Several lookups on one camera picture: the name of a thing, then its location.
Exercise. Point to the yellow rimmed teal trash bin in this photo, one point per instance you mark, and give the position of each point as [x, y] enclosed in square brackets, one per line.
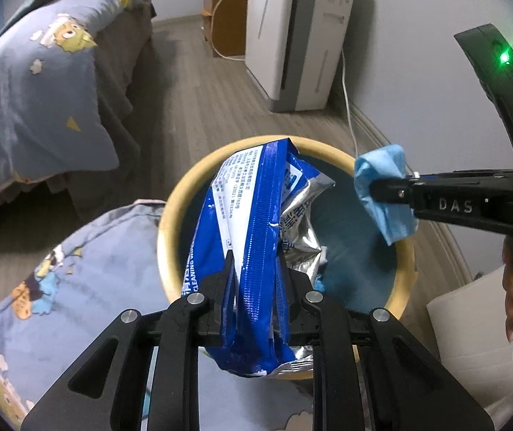
[355, 256]

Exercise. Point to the blue cartoon print pillow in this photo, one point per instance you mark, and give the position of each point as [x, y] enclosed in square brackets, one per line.
[36, 98]

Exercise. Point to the white air purifier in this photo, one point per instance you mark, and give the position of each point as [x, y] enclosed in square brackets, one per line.
[283, 31]

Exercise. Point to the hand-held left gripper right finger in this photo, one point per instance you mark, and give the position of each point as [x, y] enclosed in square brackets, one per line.
[299, 296]

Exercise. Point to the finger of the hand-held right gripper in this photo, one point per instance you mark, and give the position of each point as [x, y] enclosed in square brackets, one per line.
[445, 202]

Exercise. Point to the wooden cabinet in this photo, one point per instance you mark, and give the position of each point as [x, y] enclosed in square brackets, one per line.
[234, 18]

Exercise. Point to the grey bed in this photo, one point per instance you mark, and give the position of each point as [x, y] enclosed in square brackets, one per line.
[121, 76]

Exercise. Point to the white cushion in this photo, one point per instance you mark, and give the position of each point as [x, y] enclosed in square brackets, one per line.
[463, 323]

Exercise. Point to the blue wet wipes packet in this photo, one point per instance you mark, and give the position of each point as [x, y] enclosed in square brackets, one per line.
[256, 215]

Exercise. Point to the blue face mask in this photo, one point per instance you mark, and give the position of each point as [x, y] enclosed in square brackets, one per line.
[382, 166]

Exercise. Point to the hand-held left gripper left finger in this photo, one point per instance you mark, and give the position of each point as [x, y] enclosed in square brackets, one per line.
[216, 296]

